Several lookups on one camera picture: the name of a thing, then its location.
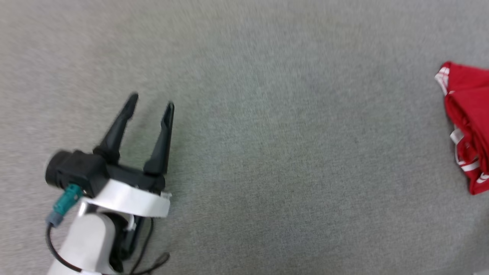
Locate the red garment with white trim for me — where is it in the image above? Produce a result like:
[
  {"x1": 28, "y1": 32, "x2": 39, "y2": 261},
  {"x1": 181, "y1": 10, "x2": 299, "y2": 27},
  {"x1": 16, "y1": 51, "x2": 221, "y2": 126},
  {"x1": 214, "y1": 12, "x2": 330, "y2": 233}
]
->
[{"x1": 435, "y1": 61, "x2": 489, "y2": 195}]

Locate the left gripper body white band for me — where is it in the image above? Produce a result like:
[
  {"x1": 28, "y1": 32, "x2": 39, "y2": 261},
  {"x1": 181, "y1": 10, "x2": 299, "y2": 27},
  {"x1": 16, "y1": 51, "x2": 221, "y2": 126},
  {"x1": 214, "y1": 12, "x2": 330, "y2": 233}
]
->
[{"x1": 81, "y1": 163, "x2": 173, "y2": 219}]

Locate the thin black cable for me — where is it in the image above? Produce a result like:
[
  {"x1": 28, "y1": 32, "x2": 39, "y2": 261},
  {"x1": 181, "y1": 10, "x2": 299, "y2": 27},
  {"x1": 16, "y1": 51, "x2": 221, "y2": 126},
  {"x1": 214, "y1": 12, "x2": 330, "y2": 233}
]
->
[{"x1": 128, "y1": 217, "x2": 171, "y2": 275}]

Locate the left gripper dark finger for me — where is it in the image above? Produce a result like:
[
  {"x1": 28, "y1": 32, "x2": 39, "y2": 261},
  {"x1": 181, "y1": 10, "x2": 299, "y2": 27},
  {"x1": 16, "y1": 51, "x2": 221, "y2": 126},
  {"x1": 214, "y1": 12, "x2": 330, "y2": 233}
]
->
[
  {"x1": 94, "y1": 93, "x2": 139, "y2": 165},
  {"x1": 143, "y1": 101, "x2": 175, "y2": 177}
]

